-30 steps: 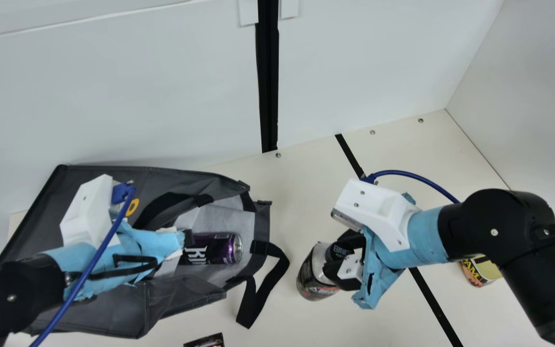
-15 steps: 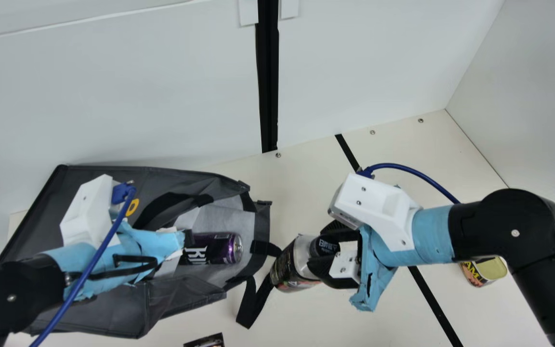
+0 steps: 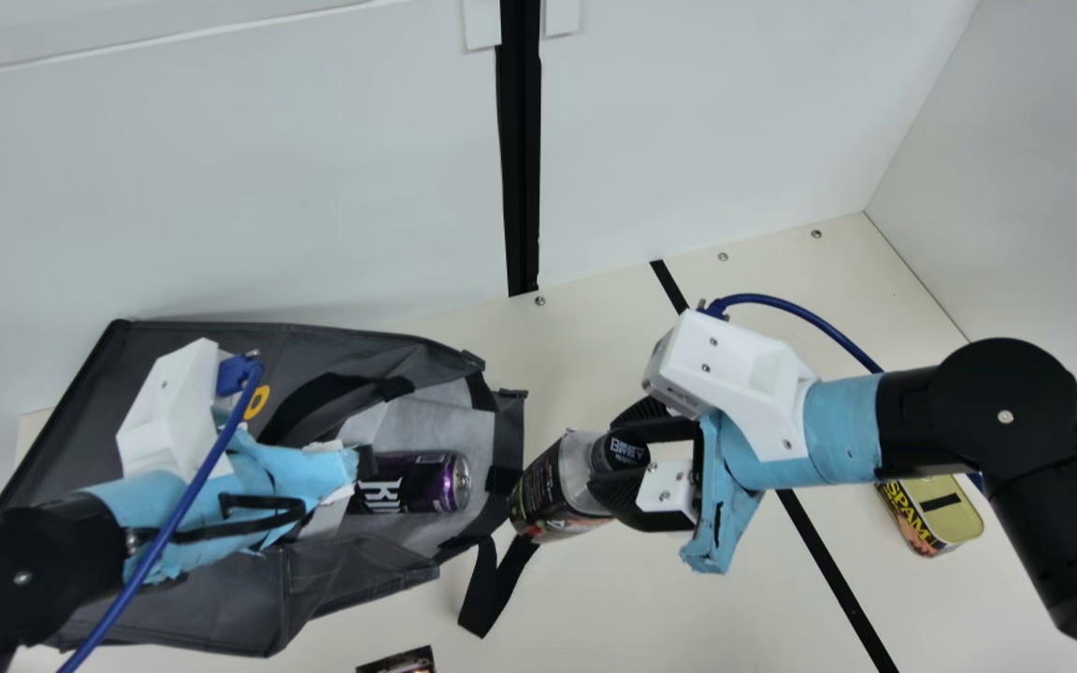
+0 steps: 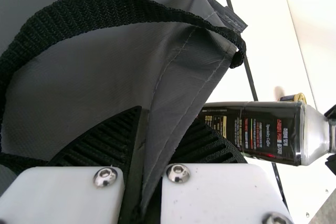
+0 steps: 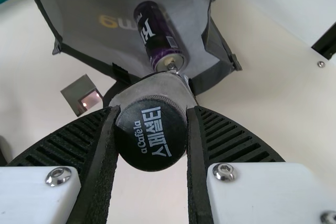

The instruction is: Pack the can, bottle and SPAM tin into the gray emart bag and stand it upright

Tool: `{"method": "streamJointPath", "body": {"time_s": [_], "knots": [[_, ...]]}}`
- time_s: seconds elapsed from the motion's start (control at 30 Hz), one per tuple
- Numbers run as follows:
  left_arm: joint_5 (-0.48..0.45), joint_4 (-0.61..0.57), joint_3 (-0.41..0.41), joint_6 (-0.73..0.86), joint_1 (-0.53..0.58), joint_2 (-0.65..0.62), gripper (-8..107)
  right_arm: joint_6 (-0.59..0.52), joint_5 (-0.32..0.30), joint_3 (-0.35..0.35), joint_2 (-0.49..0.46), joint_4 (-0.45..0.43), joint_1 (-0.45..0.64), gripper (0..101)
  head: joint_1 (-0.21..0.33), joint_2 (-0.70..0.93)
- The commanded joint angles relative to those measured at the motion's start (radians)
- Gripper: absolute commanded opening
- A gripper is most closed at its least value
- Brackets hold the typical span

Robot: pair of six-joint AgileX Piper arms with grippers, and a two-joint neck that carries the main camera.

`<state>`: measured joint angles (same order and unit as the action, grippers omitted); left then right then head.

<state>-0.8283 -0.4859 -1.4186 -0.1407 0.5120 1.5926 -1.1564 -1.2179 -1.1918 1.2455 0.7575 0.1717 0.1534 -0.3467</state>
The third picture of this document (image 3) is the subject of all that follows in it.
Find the black post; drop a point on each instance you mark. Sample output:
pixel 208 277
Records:
pixel 520 140

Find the dark coffee bottle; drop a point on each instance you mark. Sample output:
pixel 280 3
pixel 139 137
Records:
pixel 548 491

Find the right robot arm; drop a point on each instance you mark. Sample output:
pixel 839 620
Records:
pixel 1015 430

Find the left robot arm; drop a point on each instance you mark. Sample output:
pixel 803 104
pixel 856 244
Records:
pixel 24 570

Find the rectangular tin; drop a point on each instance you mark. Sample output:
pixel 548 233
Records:
pixel 936 514

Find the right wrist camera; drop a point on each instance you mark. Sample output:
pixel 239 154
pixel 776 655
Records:
pixel 735 374

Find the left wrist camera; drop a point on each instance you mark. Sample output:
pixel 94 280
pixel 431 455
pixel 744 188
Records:
pixel 169 411

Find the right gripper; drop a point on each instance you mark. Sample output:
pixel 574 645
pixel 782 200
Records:
pixel 838 430

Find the black strip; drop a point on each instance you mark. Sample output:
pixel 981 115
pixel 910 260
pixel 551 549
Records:
pixel 840 598

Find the purple can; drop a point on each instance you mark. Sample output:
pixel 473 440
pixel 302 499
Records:
pixel 417 481

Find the small square scanner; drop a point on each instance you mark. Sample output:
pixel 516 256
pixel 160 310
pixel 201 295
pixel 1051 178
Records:
pixel 398 662

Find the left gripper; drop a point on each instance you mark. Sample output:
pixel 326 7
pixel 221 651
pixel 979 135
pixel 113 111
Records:
pixel 267 481

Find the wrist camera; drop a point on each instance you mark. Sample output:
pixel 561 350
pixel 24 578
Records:
pixel 735 374
pixel 169 411

